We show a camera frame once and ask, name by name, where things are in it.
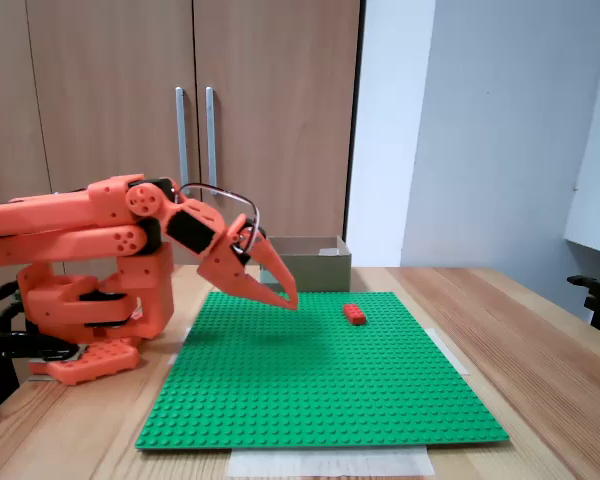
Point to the cardboard box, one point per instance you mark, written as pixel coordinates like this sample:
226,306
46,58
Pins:
315,272

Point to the red lego block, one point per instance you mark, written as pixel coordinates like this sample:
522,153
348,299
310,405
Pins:
355,314

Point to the green lego baseplate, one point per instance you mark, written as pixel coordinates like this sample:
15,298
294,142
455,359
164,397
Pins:
305,390

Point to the masking tape strip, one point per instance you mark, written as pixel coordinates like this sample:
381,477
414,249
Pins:
179,347
450,352
330,462

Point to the wooden cabinet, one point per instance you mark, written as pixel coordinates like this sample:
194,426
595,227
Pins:
105,100

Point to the black table clamp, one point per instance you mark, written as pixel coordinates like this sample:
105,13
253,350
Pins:
0,350

